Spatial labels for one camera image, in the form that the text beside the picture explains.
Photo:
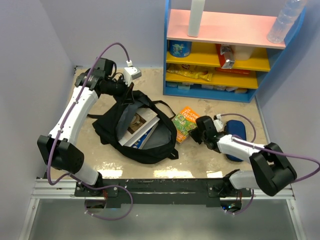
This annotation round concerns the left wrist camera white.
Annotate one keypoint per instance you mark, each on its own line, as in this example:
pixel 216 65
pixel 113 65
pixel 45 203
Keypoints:
pixel 131 73

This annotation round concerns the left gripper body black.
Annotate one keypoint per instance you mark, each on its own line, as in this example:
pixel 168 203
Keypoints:
pixel 118 88

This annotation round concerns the aluminium rail frame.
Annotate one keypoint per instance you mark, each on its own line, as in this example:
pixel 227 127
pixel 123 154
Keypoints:
pixel 56 214

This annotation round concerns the colourful wooden shelf unit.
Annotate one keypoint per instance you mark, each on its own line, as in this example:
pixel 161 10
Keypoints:
pixel 229 29

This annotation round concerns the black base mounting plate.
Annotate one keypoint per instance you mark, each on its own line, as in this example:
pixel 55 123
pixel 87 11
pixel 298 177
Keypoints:
pixel 162 191

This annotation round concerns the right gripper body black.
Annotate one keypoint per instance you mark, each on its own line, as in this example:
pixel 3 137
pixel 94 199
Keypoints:
pixel 199 137

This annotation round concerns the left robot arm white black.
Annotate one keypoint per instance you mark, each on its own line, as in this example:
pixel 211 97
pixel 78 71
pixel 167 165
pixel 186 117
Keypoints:
pixel 58 148

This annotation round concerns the blue pencil case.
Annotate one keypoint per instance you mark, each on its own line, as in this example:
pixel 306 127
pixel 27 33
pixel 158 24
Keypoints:
pixel 236 127

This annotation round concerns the orange treehouse book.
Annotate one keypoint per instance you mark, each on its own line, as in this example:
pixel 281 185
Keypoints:
pixel 184 122

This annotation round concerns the yellow chips bag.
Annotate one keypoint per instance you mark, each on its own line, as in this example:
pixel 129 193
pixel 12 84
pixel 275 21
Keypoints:
pixel 191 71

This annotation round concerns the white coffee cover book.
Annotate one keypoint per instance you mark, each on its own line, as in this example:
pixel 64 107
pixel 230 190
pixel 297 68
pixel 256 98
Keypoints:
pixel 143 120

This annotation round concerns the clear plastic water bottle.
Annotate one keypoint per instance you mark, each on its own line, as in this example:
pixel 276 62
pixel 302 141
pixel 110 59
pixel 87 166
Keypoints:
pixel 285 20

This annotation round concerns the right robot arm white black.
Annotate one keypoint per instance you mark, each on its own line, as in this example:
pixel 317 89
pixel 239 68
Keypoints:
pixel 271 170

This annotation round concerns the black student backpack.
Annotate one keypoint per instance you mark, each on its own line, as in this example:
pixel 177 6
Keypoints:
pixel 111 127

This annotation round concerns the blue round tin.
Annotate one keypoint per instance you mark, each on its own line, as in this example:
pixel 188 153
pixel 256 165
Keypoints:
pixel 179 49

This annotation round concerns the white tall bottle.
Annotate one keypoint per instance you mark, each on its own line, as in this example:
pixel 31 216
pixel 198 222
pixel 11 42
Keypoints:
pixel 195 17

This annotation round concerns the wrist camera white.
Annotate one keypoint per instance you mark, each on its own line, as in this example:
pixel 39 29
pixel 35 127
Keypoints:
pixel 131 73
pixel 218 123

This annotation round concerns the red flat packet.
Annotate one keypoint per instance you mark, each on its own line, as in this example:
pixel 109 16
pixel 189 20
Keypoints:
pixel 233 71

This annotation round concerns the white plastic tub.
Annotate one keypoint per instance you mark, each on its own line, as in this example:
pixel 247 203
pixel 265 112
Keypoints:
pixel 242 53

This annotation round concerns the blue cartoon book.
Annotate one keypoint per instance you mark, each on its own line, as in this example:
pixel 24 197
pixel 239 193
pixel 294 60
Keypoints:
pixel 139 144

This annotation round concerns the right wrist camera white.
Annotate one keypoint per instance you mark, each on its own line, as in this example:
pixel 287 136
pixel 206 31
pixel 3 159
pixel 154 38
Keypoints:
pixel 218 123

